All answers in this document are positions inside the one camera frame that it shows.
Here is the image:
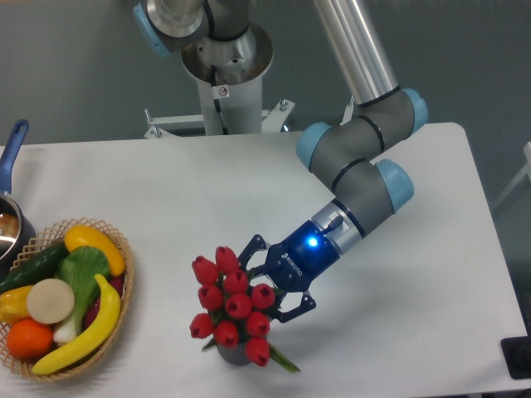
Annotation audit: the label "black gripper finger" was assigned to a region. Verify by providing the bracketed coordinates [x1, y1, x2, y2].
[271, 290, 316, 323]
[238, 234, 270, 277]

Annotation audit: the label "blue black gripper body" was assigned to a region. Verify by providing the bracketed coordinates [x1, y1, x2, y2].
[265, 221, 339, 293]

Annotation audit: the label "red tulip bouquet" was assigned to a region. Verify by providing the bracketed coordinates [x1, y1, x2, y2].
[189, 246, 300, 373]

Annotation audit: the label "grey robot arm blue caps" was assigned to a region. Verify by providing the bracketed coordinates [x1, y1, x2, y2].
[133, 1, 428, 323]

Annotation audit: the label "dark grey ribbed vase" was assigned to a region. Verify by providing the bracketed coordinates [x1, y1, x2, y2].
[217, 342, 251, 366]

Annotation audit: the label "dark red vegetable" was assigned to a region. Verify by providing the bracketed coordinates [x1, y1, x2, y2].
[83, 275, 124, 330]

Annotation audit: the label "yellow banana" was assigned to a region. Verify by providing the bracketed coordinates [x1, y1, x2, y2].
[32, 274, 121, 376]

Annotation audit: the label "green bok choy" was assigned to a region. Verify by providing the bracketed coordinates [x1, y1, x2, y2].
[53, 246, 110, 346]

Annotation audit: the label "woven wicker basket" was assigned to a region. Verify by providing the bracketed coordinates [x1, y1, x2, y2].
[1, 217, 134, 382]

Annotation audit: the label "black device at edge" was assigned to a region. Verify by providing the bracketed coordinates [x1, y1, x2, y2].
[500, 336, 530, 380]

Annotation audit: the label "beige round disc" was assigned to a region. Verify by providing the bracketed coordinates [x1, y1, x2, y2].
[26, 279, 75, 324]

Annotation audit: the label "green cucumber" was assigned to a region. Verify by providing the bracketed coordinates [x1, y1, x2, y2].
[1, 241, 69, 294]

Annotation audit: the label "orange fruit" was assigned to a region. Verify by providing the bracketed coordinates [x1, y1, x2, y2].
[7, 318, 53, 359]

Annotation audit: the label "yellow bell pepper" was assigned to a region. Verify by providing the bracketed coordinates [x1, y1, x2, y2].
[0, 285, 33, 324]

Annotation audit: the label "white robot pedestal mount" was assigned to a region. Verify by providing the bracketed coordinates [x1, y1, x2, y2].
[144, 22, 295, 138]

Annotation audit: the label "blue handled saucepan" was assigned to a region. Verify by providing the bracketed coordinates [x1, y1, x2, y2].
[1, 119, 36, 279]

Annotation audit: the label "white frame at right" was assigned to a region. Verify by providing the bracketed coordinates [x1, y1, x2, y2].
[492, 142, 530, 219]

